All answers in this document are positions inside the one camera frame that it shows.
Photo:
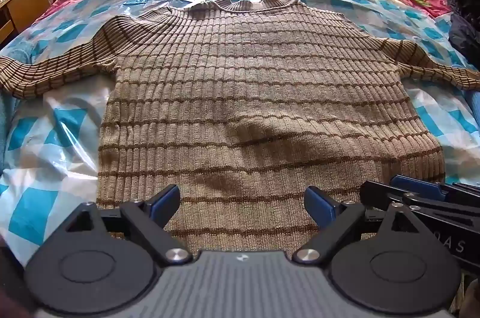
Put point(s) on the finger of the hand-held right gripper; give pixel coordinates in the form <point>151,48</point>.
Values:
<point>420,185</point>
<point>378,192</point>

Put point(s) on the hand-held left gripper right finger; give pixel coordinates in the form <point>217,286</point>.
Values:
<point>318,207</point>

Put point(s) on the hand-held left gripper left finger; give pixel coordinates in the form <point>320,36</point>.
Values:
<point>167,200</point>

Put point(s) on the brown striped ribbed sweater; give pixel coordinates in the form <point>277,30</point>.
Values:
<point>243,97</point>

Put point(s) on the blue checkered plastic sheet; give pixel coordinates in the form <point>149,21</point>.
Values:
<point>56,138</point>

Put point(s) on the black cloth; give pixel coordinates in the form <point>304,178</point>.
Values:
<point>465,14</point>

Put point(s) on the teal towel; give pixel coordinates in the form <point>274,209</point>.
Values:
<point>17,54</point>

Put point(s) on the wooden cabinet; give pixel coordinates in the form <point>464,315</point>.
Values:
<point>26,3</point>

